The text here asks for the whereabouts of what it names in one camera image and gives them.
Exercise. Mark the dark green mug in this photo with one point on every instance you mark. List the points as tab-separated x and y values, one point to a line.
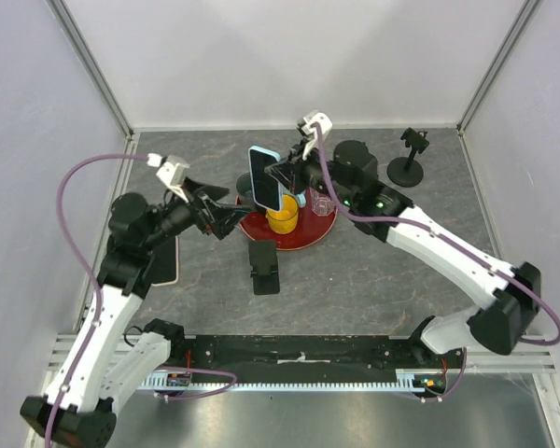
244	191

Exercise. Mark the black folding phone stand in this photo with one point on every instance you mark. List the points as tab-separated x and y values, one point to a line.
264	267

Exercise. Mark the yellow mug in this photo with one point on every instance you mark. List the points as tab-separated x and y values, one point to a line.
284	221

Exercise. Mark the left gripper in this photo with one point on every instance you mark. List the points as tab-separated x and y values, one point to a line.
221	219

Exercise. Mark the black round-base phone stand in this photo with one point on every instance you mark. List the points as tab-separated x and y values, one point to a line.
407	172

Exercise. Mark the beige case phone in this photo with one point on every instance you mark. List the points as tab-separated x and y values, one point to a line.
165	268

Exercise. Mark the red round tray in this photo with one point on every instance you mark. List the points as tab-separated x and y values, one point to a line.
310	228

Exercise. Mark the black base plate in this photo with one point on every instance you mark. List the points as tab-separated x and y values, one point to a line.
308	360

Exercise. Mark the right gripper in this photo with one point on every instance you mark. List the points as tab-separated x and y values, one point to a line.
291	171

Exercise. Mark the slotted cable duct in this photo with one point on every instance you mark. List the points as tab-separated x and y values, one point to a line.
163	382

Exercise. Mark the light blue mug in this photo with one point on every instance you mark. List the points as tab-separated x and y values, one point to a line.
300	199

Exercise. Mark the clear glass cup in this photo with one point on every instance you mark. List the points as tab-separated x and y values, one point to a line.
321	204

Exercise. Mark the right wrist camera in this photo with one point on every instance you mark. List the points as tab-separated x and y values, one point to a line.
314	128

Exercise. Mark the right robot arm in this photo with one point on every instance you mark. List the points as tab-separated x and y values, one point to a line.
502	295

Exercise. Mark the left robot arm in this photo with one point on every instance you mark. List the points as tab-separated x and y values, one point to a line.
80	408

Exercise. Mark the blue case phone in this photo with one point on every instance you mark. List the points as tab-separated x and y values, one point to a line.
266	190

